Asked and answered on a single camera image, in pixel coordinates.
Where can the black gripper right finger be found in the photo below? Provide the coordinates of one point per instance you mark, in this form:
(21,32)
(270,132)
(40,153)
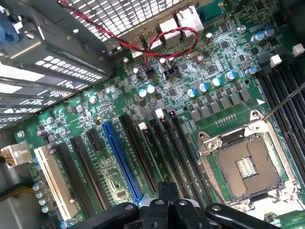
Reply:
(183,214)

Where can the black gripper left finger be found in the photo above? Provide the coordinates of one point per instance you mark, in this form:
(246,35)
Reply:
(155,214)

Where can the long black expansion slot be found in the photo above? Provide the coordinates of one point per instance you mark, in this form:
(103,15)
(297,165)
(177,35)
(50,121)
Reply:
(138,152)
(89,171)
(74,179)

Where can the blue expansion slot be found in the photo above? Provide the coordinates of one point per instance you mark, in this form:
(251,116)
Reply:
(121,159)

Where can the metal CPU socket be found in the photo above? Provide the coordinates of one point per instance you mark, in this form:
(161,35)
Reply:
(245,167)

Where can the short black expansion slot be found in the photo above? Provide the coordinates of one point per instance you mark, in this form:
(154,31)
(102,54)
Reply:
(95,142)

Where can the grey square inductor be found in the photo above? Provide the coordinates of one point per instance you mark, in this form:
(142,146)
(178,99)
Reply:
(196,115)
(215,107)
(225,102)
(245,94)
(235,98)
(205,111)

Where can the white expansion slot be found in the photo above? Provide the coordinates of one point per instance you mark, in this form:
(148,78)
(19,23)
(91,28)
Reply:
(54,181)

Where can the blue top capacitor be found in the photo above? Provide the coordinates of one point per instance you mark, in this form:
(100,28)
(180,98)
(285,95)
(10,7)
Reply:
(203,87)
(258,37)
(216,81)
(230,75)
(268,32)
(142,92)
(191,92)
(251,70)
(150,88)

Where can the black fan header connector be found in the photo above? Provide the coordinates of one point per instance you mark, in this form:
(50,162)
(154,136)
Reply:
(170,72)

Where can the thin metal locking lever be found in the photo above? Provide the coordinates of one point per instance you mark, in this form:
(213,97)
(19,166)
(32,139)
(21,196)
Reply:
(283,103)

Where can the white power connector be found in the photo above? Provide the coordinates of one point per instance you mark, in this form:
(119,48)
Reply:
(17,152)

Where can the green computer motherboard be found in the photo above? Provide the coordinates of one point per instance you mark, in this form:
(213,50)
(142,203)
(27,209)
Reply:
(214,59)

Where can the metal double port block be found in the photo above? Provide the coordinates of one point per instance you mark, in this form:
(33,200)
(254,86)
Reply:
(143,41)

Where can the metal USB port block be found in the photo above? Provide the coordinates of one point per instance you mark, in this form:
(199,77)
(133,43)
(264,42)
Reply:
(168,31)

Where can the metal ethernet port block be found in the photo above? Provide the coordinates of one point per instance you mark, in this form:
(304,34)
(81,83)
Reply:
(190,21)

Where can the grey metal PC case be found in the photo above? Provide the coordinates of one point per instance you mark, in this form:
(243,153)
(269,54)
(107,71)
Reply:
(59,40)

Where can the blue plastic case latch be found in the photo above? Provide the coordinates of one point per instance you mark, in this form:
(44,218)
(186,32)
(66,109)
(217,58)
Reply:
(7,35)

